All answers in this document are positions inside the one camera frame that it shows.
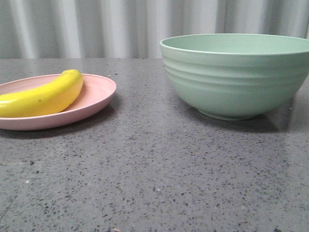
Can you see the yellow banana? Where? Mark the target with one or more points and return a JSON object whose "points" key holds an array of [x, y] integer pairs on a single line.
{"points": [[50, 98]]}

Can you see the pink plate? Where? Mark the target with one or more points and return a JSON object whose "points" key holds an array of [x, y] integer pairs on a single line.
{"points": [[96, 93]]}

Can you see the white pleated curtain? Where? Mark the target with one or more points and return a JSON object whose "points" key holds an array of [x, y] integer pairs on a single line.
{"points": [[134, 28]]}

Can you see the green ribbed bowl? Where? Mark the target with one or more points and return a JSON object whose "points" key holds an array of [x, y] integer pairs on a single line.
{"points": [[235, 76]]}

